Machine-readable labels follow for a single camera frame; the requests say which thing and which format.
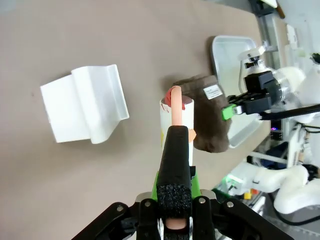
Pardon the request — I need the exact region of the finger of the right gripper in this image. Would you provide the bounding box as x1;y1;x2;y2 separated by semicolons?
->
221;97;273;121
225;91;253;105

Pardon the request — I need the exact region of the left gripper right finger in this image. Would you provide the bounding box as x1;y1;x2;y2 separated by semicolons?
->
191;172;295;240

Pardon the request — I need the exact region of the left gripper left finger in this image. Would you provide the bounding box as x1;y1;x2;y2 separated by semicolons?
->
71;172;163;240

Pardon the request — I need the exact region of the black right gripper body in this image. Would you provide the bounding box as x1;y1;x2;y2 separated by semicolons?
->
244;71;281;111

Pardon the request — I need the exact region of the brown towel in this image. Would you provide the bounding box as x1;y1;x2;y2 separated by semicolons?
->
172;74;233;154

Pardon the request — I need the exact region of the pink-handled white lint roller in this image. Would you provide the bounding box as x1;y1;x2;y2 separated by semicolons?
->
156;85;196;240

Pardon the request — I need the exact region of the silver metal tray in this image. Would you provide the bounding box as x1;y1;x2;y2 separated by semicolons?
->
209;35;262;148

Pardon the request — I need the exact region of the white folding stand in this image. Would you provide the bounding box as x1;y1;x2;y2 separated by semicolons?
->
39;64;130;145

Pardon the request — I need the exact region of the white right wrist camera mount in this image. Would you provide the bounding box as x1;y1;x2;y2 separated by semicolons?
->
238;46;267;73

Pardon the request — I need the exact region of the black right arm cable sleeve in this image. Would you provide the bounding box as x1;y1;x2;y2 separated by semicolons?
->
258;103;320;121

